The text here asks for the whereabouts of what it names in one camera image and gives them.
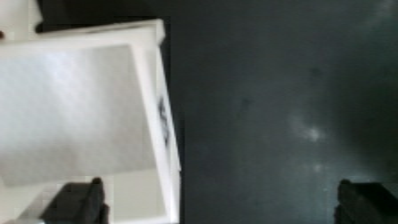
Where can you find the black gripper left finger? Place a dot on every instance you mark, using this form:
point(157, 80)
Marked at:
point(77, 206)

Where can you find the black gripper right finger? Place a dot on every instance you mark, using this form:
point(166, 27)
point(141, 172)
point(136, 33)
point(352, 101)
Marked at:
point(367, 203)

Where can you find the white front drawer box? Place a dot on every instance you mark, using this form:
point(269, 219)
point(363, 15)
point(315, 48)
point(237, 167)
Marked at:
point(86, 123)

